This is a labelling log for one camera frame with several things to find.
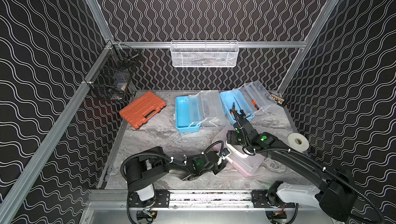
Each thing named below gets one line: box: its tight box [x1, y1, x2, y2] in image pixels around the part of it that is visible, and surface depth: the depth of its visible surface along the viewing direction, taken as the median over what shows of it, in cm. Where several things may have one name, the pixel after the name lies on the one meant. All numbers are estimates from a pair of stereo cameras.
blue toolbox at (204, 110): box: [173, 89, 227, 134], surface depth 105 cm
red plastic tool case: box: [119, 90, 167, 130], surface depth 105 cm
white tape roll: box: [287, 132, 310, 152], surface depth 96 cm
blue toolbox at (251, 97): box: [219, 80, 277, 126], surface depth 108 cm
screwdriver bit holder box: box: [268, 91, 287, 107], surface depth 116 cm
